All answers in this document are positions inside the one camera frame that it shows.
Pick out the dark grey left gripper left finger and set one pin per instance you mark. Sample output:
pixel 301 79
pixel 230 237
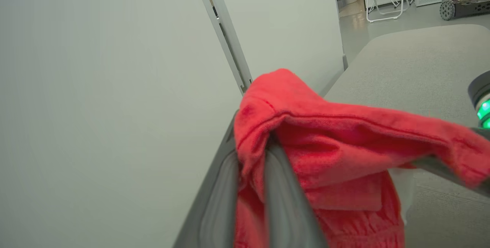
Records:
pixel 214 202

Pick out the right gripper with white cover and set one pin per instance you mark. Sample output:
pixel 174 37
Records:
pixel 481 93

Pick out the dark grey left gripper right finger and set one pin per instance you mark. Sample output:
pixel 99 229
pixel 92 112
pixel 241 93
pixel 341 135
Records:
pixel 285 206

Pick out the red garment with white stripes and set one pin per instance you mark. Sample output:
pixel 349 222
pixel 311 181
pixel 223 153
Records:
pixel 344 144

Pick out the grey partition post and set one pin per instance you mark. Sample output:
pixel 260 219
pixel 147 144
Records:
pixel 227 30

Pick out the grey fabric sofa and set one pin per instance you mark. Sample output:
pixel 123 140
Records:
pixel 421 68

